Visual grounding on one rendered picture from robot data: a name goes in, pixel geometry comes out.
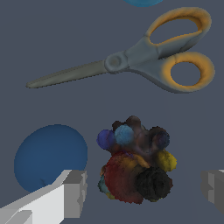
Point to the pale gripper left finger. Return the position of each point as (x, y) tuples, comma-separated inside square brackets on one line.
[(49, 201)]

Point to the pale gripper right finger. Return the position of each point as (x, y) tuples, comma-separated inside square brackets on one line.
[(215, 186)]

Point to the light blue round object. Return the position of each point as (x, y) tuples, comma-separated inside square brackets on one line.
[(143, 2)]

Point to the dark blue ball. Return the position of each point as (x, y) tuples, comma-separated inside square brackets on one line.
[(49, 156)]

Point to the multicoloured lumpy ball cluster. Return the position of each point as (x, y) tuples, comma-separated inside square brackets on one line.
[(137, 163)]

